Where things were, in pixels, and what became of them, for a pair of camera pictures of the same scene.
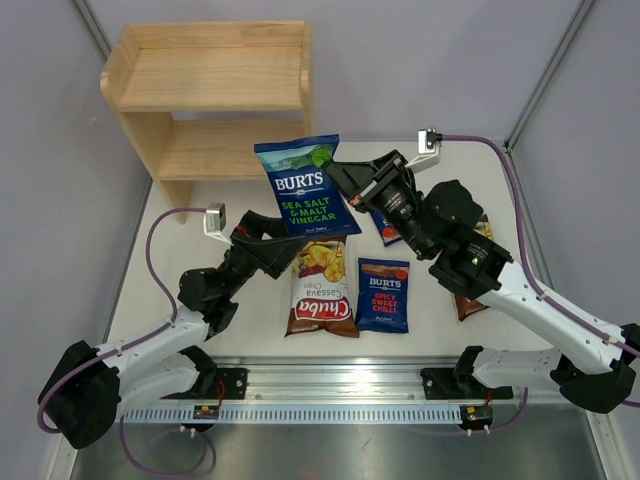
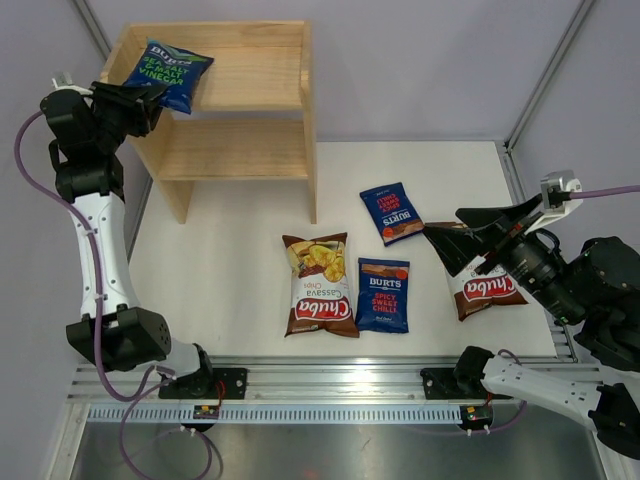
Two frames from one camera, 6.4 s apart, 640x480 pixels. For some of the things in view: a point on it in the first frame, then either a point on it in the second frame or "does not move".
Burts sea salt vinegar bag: (310, 200) to (181, 71)
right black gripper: (363, 184) to (458, 245)
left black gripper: (271, 256) to (142, 113)
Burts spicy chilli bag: (383, 295) does not move
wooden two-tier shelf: (156, 68) does not move
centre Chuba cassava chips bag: (321, 303) does not move
